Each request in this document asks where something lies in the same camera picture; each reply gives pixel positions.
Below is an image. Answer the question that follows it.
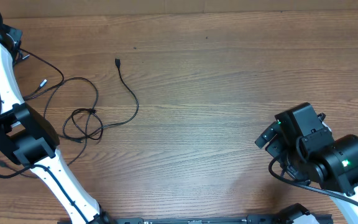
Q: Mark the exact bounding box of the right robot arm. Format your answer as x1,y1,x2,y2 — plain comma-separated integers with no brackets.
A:
255,102,358,223

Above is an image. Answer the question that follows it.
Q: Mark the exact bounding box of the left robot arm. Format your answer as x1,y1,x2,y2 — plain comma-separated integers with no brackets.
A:
0,13,111,223

